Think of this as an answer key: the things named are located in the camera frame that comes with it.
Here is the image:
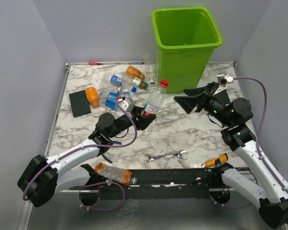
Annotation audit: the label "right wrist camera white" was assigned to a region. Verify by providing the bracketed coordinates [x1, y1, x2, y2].
[217, 72, 234, 92]

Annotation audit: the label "black flat box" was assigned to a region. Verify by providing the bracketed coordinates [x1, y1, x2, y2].
[69, 90, 91, 118]
[214, 86, 230, 105]

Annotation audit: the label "blue handle pliers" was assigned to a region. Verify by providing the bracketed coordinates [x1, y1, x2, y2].
[101, 141, 122, 163]

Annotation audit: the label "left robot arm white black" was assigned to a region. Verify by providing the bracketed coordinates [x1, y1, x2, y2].
[17, 106, 156, 207]

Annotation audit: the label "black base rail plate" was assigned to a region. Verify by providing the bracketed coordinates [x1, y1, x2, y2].
[71, 163, 236, 204]

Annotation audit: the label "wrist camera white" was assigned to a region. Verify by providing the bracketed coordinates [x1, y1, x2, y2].
[117, 96, 135, 113]
[217, 72, 234, 92]

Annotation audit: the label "orange juice bottle back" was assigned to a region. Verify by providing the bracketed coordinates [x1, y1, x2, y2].
[126, 66, 145, 80]

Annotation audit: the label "orange bottle at front edge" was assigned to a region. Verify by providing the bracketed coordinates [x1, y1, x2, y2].
[94, 162, 137, 185]

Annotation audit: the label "clear bottle light-blue label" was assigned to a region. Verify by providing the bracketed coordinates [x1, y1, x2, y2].
[98, 91, 119, 110]

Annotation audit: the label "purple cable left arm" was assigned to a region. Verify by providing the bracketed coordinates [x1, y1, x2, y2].
[22, 98, 138, 201]

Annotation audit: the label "blue marker pen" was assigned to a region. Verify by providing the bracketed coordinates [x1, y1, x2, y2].
[128, 61, 145, 65]

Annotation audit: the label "tall clear bottle by bin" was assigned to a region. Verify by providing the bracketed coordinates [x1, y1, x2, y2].
[144, 54, 156, 85]

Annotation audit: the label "silver open-end wrench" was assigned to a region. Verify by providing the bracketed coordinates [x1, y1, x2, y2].
[144, 150, 188, 163]

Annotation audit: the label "black flat box left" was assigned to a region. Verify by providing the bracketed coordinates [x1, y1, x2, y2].
[69, 90, 91, 118]

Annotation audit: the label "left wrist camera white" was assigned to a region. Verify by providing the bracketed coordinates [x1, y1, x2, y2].
[117, 96, 135, 113]

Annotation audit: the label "small orange bottle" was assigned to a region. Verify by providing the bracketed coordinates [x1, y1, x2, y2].
[85, 87, 99, 108]

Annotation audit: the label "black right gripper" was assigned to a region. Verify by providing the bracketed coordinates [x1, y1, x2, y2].
[174, 81, 233, 127]

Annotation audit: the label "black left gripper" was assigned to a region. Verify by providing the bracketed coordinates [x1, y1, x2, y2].
[108, 106, 156, 138]

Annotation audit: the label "clear bottle blue label back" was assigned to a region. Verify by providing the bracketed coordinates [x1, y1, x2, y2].
[110, 75, 133, 88]

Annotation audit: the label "black flat box right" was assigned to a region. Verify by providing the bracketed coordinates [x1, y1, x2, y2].
[214, 86, 230, 105]

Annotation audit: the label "clear bottle red cap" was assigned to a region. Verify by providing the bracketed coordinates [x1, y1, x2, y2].
[141, 80, 169, 116]

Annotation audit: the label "orange handle screwdriver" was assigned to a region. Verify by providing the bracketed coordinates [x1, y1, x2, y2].
[201, 153, 228, 168]

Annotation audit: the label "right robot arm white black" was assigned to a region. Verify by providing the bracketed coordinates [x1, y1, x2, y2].
[174, 82, 288, 229]

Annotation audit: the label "red marker pen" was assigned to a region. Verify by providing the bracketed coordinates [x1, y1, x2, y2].
[88, 61, 103, 66]

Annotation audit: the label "green plastic bin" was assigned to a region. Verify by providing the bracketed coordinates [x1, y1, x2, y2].
[151, 6, 223, 94]

